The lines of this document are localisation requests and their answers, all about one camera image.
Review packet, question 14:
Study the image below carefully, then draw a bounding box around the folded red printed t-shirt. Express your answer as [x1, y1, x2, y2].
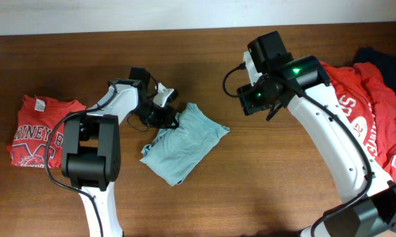
[7, 95, 86, 169]

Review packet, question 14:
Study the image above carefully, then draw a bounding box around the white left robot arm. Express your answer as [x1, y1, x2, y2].
[61, 79, 179, 236]

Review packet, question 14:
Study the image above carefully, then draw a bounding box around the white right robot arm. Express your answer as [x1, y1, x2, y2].
[237, 51, 396, 236]

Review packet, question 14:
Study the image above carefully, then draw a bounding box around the light blue t-shirt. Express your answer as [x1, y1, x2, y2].
[140, 103, 230, 186]

